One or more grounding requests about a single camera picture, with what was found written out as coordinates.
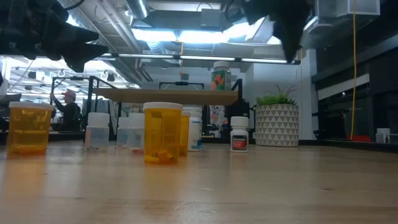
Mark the colourful poster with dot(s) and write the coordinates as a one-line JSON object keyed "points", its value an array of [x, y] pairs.
{"points": [[216, 119]]}

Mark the large green label bottle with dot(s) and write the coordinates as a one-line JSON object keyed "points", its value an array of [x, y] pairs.
{"points": [[221, 81]]}

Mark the black aluminium table frame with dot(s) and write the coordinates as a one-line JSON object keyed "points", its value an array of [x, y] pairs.
{"points": [[342, 144]]}

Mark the orange pill bottle white cap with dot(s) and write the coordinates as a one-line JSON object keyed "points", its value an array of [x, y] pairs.
{"points": [[29, 130], [184, 133], [161, 133]]}

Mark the flat red object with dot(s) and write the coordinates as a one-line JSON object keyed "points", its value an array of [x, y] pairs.
{"points": [[359, 138]]}

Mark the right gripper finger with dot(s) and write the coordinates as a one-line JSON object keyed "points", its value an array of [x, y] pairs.
{"points": [[290, 40]]}

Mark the succulent in white patterned pot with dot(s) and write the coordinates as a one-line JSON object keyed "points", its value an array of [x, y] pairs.
{"points": [[276, 124]]}

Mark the small white bottle red label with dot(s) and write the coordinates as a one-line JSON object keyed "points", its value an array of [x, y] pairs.
{"points": [[239, 133]]}

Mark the dark computer monitor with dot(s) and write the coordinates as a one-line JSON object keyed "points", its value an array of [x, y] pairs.
{"points": [[9, 98]]}

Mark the wooden shelf black metal legs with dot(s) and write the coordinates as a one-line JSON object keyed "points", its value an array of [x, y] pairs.
{"points": [[171, 96]]}

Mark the person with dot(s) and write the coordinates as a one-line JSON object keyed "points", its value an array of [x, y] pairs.
{"points": [[70, 113]]}

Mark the long ceiling light bar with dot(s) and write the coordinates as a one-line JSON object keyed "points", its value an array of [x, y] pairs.
{"points": [[202, 58]]}

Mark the small clear plastic bottle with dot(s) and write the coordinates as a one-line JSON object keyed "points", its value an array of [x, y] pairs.
{"points": [[136, 133], [97, 133]]}

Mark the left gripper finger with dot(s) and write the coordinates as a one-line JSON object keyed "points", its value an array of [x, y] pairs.
{"points": [[77, 35], [84, 53]]}

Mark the white ceiling box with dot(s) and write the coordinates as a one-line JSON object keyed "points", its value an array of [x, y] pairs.
{"points": [[367, 7]]}

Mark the silver ventilation duct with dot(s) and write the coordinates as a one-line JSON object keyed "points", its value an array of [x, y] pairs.
{"points": [[138, 7]]}

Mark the clear bottle white cap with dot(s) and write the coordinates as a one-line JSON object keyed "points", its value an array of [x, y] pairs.
{"points": [[195, 130]]}

